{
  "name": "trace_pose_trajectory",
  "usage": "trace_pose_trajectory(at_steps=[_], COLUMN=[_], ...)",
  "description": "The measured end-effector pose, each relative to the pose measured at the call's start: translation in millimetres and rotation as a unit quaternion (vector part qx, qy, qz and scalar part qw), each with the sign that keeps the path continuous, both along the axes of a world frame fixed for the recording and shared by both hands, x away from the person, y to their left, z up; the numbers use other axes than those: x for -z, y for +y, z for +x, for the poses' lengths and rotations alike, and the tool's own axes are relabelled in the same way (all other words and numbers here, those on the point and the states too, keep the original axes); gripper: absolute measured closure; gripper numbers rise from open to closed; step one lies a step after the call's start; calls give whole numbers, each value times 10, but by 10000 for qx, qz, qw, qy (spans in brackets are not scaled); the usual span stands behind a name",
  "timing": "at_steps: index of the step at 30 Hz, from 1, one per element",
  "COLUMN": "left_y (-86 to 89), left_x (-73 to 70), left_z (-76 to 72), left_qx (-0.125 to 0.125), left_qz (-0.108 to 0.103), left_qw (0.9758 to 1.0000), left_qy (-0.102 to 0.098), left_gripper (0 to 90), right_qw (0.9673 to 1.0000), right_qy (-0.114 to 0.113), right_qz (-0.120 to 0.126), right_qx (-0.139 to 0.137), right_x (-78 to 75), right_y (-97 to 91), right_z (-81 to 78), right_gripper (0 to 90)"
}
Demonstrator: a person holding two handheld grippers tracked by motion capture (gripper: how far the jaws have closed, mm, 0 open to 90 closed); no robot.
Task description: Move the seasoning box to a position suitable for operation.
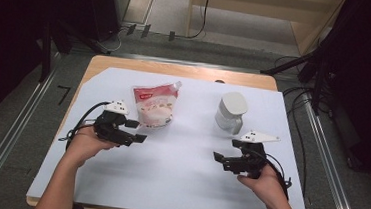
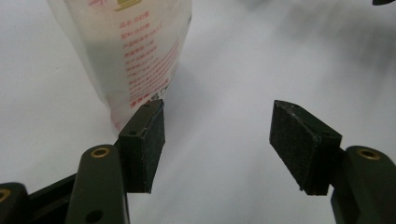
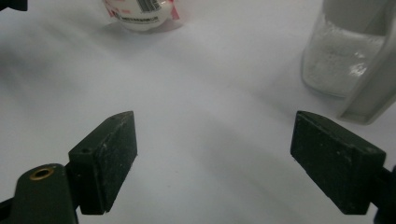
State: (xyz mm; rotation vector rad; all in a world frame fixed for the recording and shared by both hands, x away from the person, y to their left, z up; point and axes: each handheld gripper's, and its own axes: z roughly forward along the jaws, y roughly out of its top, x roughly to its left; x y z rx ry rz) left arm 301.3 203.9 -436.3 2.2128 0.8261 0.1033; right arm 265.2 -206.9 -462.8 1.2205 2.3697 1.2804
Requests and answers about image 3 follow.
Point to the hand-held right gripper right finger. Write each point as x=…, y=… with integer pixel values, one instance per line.
x=336, y=161

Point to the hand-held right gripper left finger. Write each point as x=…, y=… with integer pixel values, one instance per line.
x=102, y=161

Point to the red and white sugar bag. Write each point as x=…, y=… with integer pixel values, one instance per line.
x=141, y=12

